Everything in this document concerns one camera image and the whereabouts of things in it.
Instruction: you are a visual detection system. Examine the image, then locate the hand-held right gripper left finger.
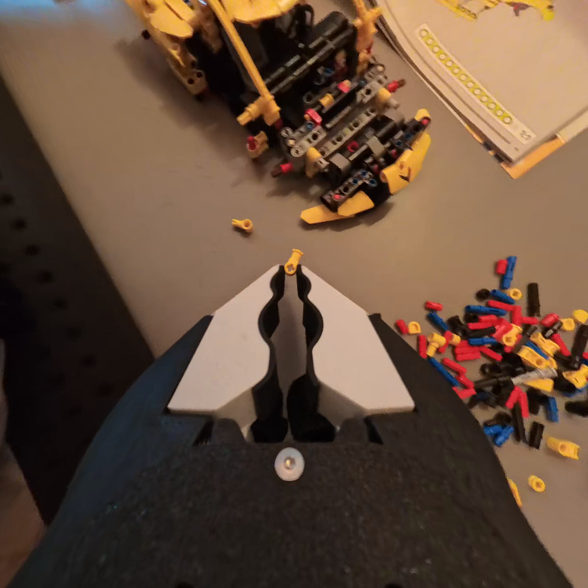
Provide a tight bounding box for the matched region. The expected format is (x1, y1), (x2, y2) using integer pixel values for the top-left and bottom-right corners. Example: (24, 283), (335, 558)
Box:
(167, 264), (286, 435)

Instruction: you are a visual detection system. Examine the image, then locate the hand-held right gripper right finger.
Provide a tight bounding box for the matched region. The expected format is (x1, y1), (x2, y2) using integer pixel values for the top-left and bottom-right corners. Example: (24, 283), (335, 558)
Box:
(296, 264), (416, 430)

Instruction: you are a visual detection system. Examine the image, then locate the pile of mixed brick pins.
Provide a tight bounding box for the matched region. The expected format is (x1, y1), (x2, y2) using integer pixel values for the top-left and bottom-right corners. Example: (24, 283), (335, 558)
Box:
(395, 255), (588, 508)

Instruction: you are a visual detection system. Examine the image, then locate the yellow black brick car model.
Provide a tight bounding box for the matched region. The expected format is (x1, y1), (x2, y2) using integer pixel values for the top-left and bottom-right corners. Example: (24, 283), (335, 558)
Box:
(124, 0), (432, 226)

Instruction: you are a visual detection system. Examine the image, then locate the instruction booklet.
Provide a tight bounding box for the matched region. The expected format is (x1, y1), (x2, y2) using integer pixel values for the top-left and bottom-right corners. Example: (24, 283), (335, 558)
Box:
(374, 0), (588, 180)

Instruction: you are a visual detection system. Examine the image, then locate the grey desk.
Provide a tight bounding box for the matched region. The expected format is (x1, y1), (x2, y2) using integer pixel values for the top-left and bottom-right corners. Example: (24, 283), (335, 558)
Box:
(0, 0), (588, 588)

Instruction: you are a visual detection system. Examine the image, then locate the black dimpled chair armrest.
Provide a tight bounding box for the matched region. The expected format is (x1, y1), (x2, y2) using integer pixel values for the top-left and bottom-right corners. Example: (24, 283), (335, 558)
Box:
(0, 76), (154, 526)

